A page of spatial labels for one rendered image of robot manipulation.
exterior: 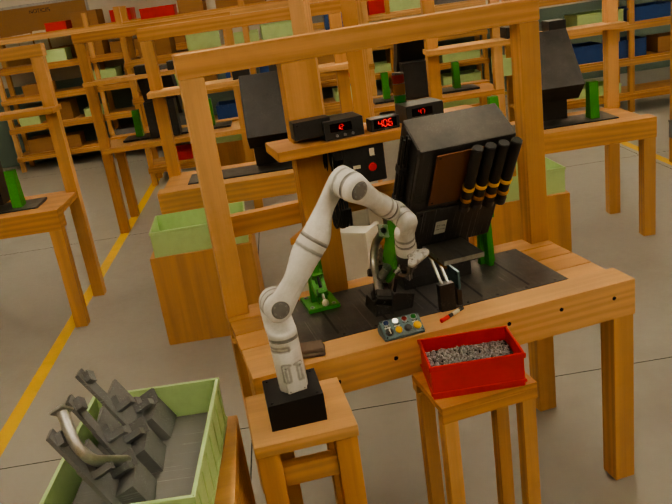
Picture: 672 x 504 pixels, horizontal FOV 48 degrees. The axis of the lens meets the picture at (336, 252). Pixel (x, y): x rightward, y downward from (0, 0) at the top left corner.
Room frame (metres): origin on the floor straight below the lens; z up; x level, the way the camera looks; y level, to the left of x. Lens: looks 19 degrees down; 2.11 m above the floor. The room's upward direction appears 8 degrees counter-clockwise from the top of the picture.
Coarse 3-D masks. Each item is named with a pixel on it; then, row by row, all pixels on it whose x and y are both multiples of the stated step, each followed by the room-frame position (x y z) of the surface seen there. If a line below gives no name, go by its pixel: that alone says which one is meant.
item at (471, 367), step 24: (456, 336) 2.34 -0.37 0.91; (480, 336) 2.34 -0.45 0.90; (504, 336) 2.35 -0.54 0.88; (432, 360) 2.26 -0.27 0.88; (456, 360) 2.24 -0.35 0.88; (480, 360) 2.14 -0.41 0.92; (504, 360) 2.14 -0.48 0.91; (432, 384) 2.14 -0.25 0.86; (456, 384) 2.14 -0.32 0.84; (480, 384) 2.14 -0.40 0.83; (504, 384) 2.14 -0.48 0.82
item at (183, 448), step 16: (192, 416) 2.18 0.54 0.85; (176, 432) 2.09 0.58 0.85; (192, 432) 2.08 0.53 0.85; (176, 448) 2.00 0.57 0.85; (192, 448) 1.99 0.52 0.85; (176, 464) 1.91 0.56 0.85; (192, 464) 1.90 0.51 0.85; (160, 480) 1.85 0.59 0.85; (176, 480) 1.84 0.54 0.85; (192, 480) 1.82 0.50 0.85; (80, 496) 1.83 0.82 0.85; (96, 496) 1.82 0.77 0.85; (160, 496) 1.77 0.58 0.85; (176, 496) 1.76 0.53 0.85
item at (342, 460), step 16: (336, 448) 1.98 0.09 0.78; (352, 448) 1.98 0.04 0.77; (272, 464) 1.95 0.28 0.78; (288, 464) 1.98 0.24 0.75; (304, 464) 1.97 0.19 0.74; (320, 464) 1.98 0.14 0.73; (336, 464) 1.99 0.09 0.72; (352, 464) 1.98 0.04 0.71; (272, 480) 1.94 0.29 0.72; (288, 480) 1.97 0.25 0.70; (304, 480) 1.97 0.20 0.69; (336, 480) 2.21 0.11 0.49; (352, 480) 1.98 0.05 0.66; (272, 496) 1.94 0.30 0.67; (288, 496) 1.95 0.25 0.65; (336, 496) 2.23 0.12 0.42; (352, 496) 1.98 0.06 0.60
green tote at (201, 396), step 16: (176, 384) 2.20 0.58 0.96; (192, 384) 2.20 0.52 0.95; (208, 384) 2.20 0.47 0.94; (96, 400) 2.19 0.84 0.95; (176, 400) 2.20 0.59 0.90; (192, 400) 2.20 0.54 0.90; (208, 400) 2.20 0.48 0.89; (96, 416) 2.16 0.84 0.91; (176, 416) 2.20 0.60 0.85; (208, 416) 1.97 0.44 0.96; (224, 416) 2.18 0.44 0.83; (80, 432) 2.00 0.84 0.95; (208, 432) 1.89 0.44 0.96; (224, 432) 2.11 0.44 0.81; (208, 448) 1.86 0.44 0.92; (64, 464) 1.84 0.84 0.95; (208, 464) 1.81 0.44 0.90; (64, 480) 1.81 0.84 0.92; (80, 480) 1.91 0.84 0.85; (208, 480) 1.78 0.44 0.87; (48, 496) 1.70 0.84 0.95; (64, 496) 1.78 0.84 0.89; (192, 496) 1.60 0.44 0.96; (208, 496) 1.73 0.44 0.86
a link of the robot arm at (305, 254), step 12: (300, 240) 2.12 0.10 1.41; (300, 252) 2.10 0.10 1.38; (312, 252) 2.10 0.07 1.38; (288, 264) 2.10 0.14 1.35; (300, 264) 2.09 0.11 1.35; (312, 264) 2.10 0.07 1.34; (288, 276) 2.08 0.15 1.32; (300, 276) 2.08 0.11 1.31; (288, 288) 2.07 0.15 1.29; (300, 288) 2.09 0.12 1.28; (264, 300) 2.08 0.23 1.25; (276, 300) 2.06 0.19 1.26; (288, 300) 2.07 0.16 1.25; (264, 312) 2.07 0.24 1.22; (276, 312) 2.05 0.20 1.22; (288, 312) 2.07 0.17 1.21
